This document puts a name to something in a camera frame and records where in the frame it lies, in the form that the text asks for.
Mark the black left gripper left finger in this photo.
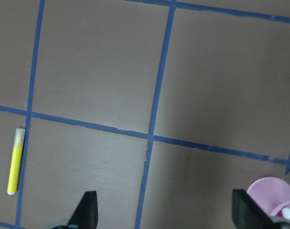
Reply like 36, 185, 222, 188
66, 191, 98, 229

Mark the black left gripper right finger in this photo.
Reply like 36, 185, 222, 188
232, 189, 274, 229

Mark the pink mesh cup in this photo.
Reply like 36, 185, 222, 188
247, 177, 290, 217

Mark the yellow highlighter pen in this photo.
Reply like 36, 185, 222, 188
7, 128, 25, 195

